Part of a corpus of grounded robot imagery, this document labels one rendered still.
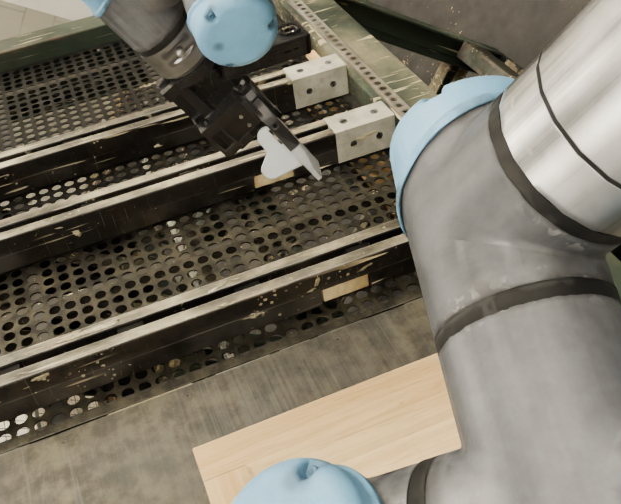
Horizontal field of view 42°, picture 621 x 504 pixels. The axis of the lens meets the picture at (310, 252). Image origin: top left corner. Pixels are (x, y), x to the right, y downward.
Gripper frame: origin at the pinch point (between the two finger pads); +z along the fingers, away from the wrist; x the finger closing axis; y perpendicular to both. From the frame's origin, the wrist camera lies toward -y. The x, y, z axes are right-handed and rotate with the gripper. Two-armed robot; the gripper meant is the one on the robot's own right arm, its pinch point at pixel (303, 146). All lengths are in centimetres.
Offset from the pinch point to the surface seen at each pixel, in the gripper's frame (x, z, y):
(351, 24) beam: -83, 44, -22
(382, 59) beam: -63, 43, -21
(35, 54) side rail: -121, 10, 41
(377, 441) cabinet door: 24.1, 25.5, 18.3
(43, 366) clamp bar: -4.9, 1.3, 48.8
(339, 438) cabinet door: 21.4, 23.4, 22.0
